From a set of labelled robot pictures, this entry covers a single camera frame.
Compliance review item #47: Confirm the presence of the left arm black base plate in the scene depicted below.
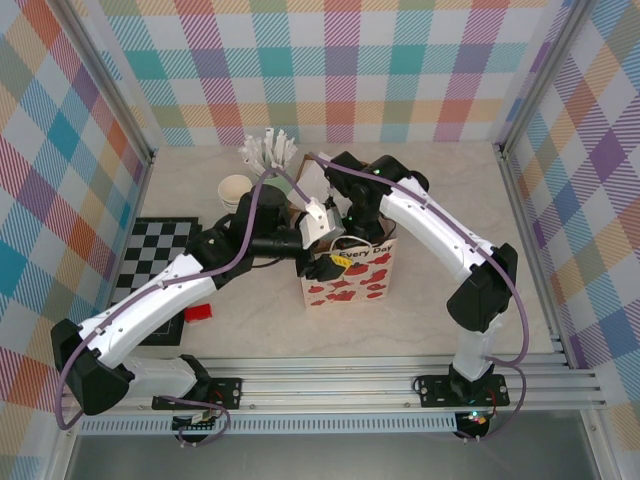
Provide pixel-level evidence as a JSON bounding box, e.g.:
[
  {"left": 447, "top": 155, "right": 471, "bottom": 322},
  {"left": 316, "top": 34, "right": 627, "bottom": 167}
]
[{"left": 152, "top": 377, "right": 244, "bottom": 412}]

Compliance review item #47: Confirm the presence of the red white paper gift bag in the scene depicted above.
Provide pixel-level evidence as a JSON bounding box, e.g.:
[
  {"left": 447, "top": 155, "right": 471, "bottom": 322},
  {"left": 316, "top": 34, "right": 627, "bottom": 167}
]
[{"left": 299, "top": 234, "right": 399, "bottom": 309}]

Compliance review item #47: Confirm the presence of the aluminium mounting rail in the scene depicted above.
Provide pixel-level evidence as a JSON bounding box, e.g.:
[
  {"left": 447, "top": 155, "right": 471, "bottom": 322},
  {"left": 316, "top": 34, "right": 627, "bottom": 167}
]
[{"left": 54, "top": 355, "right": 609, "bottom": 414}]

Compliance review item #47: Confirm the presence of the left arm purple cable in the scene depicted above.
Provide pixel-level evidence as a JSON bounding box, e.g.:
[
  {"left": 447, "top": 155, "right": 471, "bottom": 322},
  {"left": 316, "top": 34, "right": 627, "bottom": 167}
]
[{"left": 55, "top": 168, "right": 314, "bottom": 449}]

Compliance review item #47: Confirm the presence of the right aluminium frame post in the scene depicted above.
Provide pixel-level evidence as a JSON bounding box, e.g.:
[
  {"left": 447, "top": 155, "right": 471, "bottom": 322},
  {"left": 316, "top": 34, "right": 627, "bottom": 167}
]
[{"left": 499, "top": 0, "right": 589, "bottom": 161}]

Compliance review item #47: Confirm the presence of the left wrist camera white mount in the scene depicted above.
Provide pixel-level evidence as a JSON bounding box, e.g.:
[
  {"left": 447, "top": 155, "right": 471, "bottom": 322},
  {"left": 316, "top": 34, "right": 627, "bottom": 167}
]
[{"left": 298, "top": 197, "right": 347, "bottom": 247}]

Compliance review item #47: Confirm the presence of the pile of white napkins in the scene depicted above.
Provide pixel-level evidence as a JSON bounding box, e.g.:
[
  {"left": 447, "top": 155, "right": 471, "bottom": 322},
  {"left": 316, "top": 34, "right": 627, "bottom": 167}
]
[{"left": 304, "top": 157, "right": 334, "bottom": 206}]

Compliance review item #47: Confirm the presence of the stack of green paper cups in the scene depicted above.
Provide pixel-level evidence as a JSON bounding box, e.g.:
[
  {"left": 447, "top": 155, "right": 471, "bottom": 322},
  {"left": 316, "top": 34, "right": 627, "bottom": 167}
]
[{"left": 218, "top": 173, "right": 254, "bottom": 214}]

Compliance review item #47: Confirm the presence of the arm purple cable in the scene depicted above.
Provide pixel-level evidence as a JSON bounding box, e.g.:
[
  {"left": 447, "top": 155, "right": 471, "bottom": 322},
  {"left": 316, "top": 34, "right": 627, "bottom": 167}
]
[
  {"left": 305, "top": 151, "right": 530, "bottom": 444},
  {"left": 55, "top": 168, "right": 314, "bottom": 449}
]

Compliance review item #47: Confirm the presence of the left aluminium frame post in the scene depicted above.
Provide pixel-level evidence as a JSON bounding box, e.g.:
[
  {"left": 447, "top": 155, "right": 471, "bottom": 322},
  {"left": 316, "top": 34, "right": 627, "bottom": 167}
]
[{"left": 52, "top": 0, "right": 154, "bottom": 166}]

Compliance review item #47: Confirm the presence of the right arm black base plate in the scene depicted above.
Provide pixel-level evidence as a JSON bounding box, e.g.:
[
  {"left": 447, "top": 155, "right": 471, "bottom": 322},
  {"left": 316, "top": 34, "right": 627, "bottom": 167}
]
[{"left": 417, "top": 374, "right": 511, "bottom": 409}]

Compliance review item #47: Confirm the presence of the right aluminium side rail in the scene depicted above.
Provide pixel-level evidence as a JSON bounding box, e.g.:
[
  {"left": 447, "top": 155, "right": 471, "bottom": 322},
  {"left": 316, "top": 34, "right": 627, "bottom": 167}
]
[{"left": 498, "top": 144, "right": 574, "bottom": 369}]

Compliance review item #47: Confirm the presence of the mint green holder cup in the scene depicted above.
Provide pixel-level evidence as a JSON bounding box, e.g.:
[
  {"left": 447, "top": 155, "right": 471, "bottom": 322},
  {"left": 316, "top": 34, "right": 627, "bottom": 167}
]
[{"left": 258, "top": 169, "right": 294, "bottom": 202}]

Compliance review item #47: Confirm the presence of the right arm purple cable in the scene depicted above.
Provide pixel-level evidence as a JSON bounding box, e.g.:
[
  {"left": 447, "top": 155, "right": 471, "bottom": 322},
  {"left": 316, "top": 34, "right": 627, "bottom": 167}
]
[{"left": 305, "top": 151, "right": 530, "bottom": 444}]

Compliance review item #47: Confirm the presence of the black grey checkerboard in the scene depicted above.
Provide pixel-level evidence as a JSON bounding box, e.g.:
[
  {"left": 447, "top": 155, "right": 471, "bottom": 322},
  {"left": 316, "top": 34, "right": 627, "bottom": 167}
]
[{"left": 110, "top": 216, "right": 201, "bottom": 347}]

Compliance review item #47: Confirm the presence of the red plastic block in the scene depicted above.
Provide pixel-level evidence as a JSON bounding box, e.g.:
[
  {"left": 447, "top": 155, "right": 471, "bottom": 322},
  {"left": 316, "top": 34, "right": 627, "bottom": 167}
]
[{"left": 184, "top": 303, "right": 214, "bottom": 324}]

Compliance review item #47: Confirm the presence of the aluminium frame post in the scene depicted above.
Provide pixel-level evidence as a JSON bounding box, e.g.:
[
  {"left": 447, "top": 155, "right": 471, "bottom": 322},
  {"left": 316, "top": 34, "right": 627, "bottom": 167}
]
[
  {"left": 52, "top": 0, "right": 154, "bottom": 166},
  {"left": 499, "top": 0, "right": 589, "bottom": 161}
]

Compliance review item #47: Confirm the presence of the grey slotted cable duct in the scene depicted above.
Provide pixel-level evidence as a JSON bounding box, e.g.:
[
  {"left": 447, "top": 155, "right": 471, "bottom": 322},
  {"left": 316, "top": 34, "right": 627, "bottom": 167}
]
[{"left": 79, "top": 418, "right": 459, "bottom": 435}]

